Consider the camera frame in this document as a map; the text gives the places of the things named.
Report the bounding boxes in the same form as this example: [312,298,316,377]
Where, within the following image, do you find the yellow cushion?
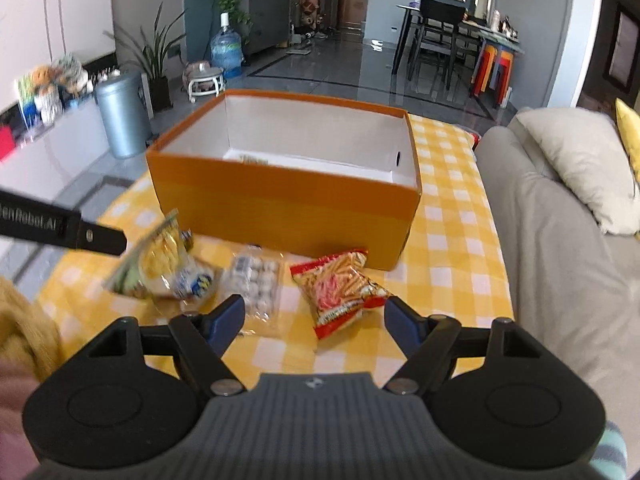
[615,99,640,182]

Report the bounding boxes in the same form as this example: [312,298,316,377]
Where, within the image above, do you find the blue water jug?
[209,12,243,79]

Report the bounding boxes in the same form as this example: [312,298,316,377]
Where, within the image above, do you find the yellow green snack bag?
[103,209,222,304]

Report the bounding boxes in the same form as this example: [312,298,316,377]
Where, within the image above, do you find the dark teal cabinet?
[183,0,291,62]

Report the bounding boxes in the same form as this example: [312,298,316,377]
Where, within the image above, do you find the grey metal trash can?
[93,72,152,159]

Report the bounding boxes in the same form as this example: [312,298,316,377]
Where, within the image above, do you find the orange red stacked stools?
[471,42,514,108]

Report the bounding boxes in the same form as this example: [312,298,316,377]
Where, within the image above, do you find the black dining chair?
[407,0,466,90]

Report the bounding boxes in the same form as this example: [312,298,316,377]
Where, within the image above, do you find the red snack stick bag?
[290,249,392,340]

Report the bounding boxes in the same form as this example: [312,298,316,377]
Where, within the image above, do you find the small white stool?
[186,67,227,103]

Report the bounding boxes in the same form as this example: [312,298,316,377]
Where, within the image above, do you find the potted green plant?
[103,2,186,113]

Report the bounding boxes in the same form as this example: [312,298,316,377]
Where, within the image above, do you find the dark dining table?
[392,3,524,91]

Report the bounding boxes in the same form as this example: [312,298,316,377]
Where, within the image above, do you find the clear bag of white candies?
[219,245,284,338]

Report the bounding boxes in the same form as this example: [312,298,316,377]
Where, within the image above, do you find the orange cardboard box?
[145,90,422,271]

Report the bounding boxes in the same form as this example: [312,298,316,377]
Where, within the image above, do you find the yellow white checkered tablecloth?
[37,115,512,387]

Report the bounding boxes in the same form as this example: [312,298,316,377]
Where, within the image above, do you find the small white green packet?
[239,154,269,166]

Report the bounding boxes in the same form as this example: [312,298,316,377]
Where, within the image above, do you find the beige cushion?
[515,107,639,235]

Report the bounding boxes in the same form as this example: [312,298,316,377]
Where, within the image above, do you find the beige sofa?
[473,106,640,461]

